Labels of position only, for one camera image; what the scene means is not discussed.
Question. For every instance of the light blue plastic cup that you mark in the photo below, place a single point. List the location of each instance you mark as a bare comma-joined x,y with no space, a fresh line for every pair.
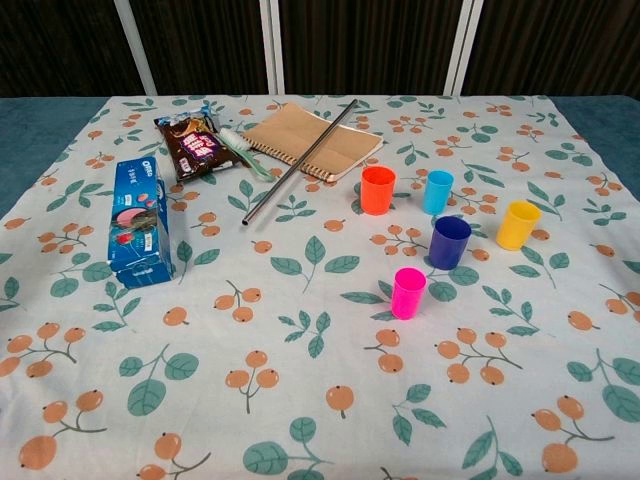
436,197

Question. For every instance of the white floral tablecloth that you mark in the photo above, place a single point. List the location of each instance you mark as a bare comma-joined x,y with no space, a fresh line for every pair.
320,310

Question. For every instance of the dark blue plastic cup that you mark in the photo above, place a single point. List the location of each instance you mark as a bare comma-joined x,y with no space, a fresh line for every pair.
447,250

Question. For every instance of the brown spiral notebook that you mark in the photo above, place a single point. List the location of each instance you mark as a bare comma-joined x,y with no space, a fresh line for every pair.
300,132

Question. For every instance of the green brush white bristles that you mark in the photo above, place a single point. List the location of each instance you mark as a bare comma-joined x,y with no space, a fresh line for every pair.
239,142

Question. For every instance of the metal drinking straw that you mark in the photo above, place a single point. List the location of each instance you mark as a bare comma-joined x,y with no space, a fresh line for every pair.
300,162

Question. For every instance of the teal table cover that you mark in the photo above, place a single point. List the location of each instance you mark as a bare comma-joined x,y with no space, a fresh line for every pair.
30,140

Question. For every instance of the yellow plastic cup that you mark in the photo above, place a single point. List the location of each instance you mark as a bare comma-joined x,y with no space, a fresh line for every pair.
515,232

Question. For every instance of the brown chocolate snack packet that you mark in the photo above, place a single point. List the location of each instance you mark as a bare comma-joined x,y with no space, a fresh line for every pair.
200,147

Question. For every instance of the white screen frame post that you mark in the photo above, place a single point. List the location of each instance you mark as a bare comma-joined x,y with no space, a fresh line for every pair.
272,45
135,45
462,45

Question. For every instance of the blue Oreo cookie box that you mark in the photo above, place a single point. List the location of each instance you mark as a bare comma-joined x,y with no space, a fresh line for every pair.
137,220

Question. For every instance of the orange plastic cup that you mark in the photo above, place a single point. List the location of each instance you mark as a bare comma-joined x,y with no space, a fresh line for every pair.
377,195

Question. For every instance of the pink plastic cup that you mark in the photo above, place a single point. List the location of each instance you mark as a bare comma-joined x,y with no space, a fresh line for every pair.
407,300

